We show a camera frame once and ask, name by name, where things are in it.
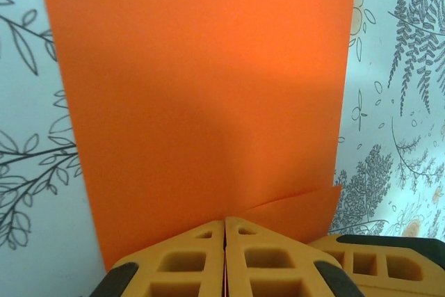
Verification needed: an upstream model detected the floral printed tablecloth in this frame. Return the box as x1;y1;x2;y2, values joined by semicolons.
0;0;445;297

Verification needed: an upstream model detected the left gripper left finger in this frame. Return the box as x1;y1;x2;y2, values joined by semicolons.
88;219;227;297

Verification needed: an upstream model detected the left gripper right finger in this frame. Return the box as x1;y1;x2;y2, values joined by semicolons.
225;216;366;297

